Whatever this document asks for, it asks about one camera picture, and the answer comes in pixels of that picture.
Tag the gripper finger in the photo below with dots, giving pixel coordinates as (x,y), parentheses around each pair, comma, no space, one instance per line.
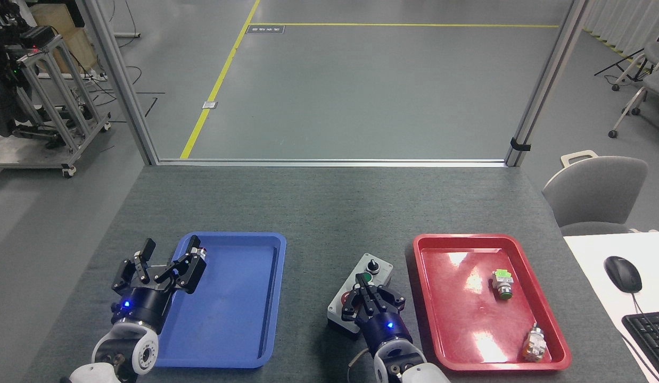
(187,268)
(132,268)
(359,300)
(389,300)

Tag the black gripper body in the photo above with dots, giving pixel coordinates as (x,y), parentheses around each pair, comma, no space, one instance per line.
(382,327)
(143,306)

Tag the grey control box with buttons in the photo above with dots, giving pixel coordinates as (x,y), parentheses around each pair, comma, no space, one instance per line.
(375,268)

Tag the push button with green cap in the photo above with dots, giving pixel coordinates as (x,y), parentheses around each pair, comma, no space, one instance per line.
(503,282)

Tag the cardboard box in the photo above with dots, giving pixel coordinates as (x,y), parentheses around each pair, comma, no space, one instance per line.
(68,32)

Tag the blue plastic tray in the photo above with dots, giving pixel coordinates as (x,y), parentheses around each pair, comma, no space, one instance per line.
(228,303)

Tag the red plastic tray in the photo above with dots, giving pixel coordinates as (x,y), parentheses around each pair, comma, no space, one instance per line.
(468,314)

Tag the metal floor outlet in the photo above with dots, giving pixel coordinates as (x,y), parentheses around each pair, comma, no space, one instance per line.
(209,105)

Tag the white desk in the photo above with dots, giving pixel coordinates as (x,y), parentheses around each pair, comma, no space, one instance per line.
(590,260)

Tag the black machine on cart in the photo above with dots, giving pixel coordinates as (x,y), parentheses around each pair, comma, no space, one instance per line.
(2,80)

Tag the grey office chair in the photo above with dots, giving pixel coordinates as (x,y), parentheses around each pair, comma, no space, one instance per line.
(595,194)

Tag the black computer mouse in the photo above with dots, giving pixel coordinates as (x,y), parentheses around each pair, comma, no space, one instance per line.
(623,274)

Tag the dark floor sign plate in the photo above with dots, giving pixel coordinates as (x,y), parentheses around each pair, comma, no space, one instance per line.
(265,29)

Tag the black keyboard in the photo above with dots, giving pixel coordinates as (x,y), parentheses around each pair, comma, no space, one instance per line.
(651,338)

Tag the black tripod stand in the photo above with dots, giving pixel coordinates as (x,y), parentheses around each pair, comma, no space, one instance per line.
(622,61)

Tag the grey chair with white legs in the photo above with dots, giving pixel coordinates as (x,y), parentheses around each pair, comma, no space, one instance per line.
(658,52)
(657,85)

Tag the silver aluminium rail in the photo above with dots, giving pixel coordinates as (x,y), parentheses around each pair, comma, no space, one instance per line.
(329,163)

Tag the aluminium frame cart on wheels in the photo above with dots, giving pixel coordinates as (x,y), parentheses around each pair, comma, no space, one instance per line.
(58,106)

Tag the silver aluminium post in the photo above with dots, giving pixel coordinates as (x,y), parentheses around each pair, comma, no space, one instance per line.
(122,85)
(545,85)

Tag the black clip on post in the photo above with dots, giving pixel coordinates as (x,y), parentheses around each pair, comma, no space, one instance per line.
(520,144)

